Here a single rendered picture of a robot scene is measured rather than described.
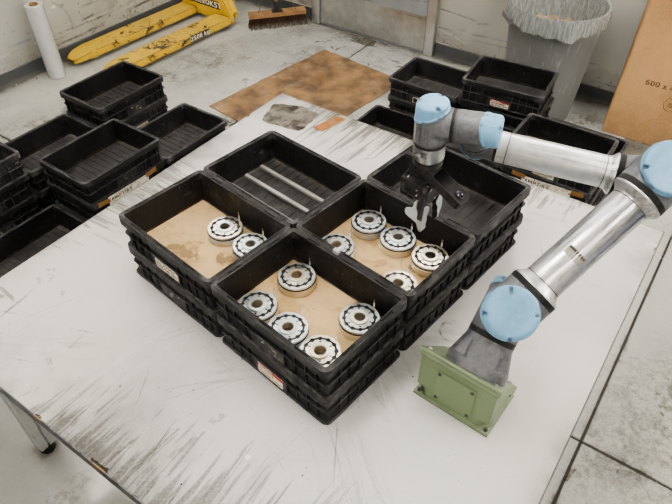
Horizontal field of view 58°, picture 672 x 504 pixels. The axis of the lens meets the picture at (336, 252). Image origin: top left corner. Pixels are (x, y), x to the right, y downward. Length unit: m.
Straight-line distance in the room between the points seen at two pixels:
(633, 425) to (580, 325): 0.82
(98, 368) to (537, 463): 1.12
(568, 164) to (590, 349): 0.56
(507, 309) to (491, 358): 0.19
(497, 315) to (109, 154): 2.04
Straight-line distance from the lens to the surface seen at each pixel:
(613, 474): 2.46
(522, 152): 1.49
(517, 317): 1.30
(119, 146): 2.94
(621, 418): 2.60
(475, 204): 1.96
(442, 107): 1.36
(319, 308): 1.59
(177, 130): 3.20
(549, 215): 2.19
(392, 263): 1.72
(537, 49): 3.76
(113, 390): 1.69
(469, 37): 4.59
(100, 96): 3.37
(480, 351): 1.45
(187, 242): 1.82
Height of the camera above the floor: 2.03
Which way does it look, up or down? 43 degrees down
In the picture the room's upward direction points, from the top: straight up
